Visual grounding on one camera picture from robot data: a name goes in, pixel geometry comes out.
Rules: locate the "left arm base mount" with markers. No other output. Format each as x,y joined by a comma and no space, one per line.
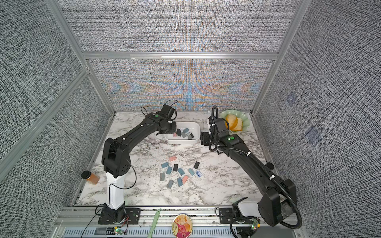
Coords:
120,216

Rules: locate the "orange black-capped jar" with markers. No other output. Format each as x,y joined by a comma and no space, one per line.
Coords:
90,177

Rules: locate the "green scalloped plate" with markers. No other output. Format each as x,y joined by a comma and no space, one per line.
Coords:
239,114

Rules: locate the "teal eraser bottom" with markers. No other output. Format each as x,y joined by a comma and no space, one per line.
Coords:
179,182

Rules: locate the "green strip on rail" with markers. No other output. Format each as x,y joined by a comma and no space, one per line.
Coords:
154,223

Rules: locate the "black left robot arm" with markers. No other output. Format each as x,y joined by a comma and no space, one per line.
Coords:
116,158

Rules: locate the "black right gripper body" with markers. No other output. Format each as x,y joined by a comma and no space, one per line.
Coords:
206,138

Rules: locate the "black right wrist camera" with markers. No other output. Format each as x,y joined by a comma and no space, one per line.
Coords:
217,125

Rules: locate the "round colourful tin lid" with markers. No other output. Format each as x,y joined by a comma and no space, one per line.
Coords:
182,226

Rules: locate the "bread pieces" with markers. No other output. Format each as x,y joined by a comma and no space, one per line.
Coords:
235,123

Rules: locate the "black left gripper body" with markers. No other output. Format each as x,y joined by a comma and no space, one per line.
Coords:
170,128

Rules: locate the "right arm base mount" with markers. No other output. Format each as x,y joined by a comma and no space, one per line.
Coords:
226,214

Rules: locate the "small black-capped jar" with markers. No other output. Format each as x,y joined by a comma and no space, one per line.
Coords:
270,166

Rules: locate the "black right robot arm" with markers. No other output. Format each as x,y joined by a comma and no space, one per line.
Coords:
278,204

